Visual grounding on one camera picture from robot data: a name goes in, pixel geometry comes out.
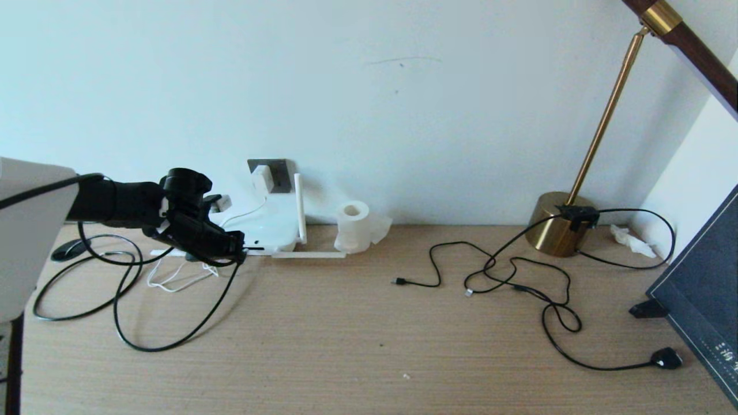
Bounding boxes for black braided left wrist cable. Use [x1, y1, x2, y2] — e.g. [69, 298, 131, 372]
[78, 222, 246, 269]

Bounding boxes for thin white adapter cable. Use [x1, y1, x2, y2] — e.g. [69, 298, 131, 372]
[104, 196, 269, 293]

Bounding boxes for thin black usb cable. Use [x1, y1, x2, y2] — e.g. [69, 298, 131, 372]
[391, 241, 583, 335]

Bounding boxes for black round disc with cable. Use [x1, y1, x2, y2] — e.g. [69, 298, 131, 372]
[51, 239, 92, 263]

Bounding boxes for brass desk lamp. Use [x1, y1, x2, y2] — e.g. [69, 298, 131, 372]
[526, 0, 738, 258]

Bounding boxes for crumpled white tissue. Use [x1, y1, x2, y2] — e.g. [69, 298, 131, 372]
[611, 225, 658, 259]

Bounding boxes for black ethernet cable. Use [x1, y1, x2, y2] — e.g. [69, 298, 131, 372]
[33, 245, 265, 352]

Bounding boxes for black cables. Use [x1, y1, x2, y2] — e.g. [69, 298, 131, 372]
[464, 207, 684, 371]

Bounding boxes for white router with antennas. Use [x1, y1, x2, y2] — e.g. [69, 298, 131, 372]
[151, 173, 348, 259]

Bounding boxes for grey wall socket plate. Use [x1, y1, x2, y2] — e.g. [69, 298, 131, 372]
[247, 159, 291, 194]

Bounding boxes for white toilet paper roll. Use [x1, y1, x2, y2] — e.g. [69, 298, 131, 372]
[333, 200, 393, 255]

